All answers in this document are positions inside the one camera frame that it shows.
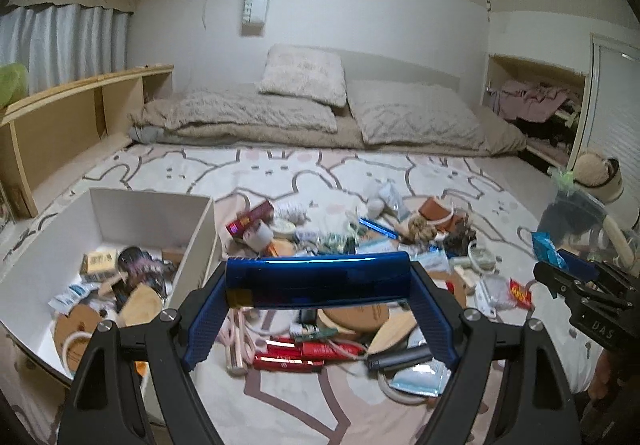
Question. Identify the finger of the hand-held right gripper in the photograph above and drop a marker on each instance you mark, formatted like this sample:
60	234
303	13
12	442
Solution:
555	280
580	266

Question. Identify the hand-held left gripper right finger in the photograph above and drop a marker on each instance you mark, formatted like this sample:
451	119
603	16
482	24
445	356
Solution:
435	320

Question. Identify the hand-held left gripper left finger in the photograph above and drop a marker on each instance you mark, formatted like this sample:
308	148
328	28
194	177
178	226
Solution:
207	320

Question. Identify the cyan wipes packet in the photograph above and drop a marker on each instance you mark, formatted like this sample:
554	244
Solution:
547	247

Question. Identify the shiny blue cylinder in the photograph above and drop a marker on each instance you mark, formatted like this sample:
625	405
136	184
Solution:
320	282

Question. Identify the white storage box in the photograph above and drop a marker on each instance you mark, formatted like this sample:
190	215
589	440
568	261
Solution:
150	210

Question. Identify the red snack packet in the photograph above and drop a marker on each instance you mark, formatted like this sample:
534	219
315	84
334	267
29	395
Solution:
520	294

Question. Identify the leaf-shaped wooden board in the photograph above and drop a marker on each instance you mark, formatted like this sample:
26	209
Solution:
395	332

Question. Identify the black cylinder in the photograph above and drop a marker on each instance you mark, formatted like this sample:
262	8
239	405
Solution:
400	357

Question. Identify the clear bag green ribbon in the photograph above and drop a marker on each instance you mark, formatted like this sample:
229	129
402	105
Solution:
575	210

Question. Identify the blue face mask packet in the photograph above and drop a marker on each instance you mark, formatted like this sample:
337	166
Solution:
420	377

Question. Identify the clear zip bag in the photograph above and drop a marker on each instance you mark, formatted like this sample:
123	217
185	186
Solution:
492	295

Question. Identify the oval wooden board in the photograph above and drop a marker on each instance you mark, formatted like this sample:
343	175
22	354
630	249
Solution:
142	307

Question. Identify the brown wooden box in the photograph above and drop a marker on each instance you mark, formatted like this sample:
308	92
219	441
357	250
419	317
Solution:
174	256

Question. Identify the round cork coaster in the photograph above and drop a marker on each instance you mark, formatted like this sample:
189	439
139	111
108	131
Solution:
75	325
355	320

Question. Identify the dark knitted piece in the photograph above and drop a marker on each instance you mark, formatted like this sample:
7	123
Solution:
142	267

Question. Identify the dark fuzzy scrunchie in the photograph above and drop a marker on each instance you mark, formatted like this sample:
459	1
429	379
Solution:
457	237

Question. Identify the long red box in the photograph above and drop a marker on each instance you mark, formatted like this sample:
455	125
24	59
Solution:
285	362
330	350

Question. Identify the white tape roll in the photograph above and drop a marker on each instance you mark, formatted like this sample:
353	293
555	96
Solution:
260	236

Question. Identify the shiny blue bar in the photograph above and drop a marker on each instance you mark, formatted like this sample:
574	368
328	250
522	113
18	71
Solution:
377	227

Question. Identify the brown leather pouch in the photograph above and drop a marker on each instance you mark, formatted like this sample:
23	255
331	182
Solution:
435	211

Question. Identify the red holographic box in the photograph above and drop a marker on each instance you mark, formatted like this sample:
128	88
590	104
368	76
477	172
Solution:
250	219

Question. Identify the round cream tin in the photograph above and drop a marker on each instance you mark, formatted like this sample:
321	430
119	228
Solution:
283	227

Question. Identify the yellow tissue pack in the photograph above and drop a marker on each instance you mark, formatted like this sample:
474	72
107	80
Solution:
97	265

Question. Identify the white crochet piece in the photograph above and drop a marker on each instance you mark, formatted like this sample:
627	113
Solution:
292	211

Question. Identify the white sachet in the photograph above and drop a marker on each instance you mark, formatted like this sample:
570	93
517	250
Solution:
67	297

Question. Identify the pile of clothes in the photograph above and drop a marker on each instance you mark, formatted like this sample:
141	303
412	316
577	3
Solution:
535	100

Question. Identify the white closet door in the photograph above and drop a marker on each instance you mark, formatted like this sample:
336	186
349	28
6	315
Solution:
617	90

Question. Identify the bunny print bed sheet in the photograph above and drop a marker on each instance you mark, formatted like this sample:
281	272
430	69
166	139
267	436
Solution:
310	165

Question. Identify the beige folded duvet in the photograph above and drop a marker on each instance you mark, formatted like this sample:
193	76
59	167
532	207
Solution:
280	137

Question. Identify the large fluffy beige pillow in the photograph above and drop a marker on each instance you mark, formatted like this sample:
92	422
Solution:
240	110
415	115

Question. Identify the wooden headboard shelf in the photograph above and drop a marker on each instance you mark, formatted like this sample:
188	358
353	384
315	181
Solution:
60	125

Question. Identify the small fluffy beige pillow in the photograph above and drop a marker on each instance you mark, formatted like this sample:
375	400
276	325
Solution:
302	75

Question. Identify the green plush toy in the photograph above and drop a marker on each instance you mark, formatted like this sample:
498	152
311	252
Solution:
11	82

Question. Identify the grey curtain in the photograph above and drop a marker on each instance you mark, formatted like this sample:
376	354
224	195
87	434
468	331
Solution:
65	45

